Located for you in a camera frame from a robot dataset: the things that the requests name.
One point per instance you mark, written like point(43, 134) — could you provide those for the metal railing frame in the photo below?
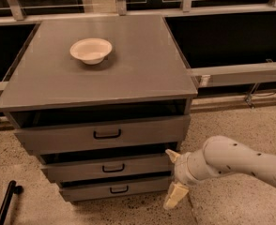
point(222, 42)

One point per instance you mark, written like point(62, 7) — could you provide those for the black bar object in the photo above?
point(13, 189)

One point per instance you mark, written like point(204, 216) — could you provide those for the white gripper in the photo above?
point(180, 169)

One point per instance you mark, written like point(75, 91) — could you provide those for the grey bottom drawer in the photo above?
point(115, 189)

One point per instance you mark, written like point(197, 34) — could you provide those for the grey drawer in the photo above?
point(107, 167)
point(61, 139)
point(115, 189)

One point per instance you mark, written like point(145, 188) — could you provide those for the grey top drawer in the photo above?
point(61, 139)

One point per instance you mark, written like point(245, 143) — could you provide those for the white bowl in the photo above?
point(91, 51)

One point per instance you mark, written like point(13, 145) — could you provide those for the grey drawer cabinet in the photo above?
point(140, 78)

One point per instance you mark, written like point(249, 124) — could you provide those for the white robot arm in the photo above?
point(219, 156)

